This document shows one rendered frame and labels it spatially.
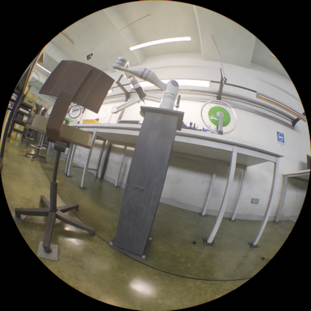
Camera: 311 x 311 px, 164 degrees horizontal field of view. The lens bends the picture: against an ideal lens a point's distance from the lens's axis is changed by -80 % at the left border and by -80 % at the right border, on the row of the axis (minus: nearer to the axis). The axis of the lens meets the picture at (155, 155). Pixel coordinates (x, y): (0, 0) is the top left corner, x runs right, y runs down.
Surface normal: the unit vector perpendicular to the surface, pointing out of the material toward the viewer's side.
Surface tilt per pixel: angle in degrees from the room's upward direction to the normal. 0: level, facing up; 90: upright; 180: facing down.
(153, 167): 90
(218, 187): 90
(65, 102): 99
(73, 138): 90
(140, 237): 90
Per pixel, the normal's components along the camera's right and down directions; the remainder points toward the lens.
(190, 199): -0.33, -0.19
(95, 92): 0.80, 0.13
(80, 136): 0.60, 0.06
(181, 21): -0.25, 0.96
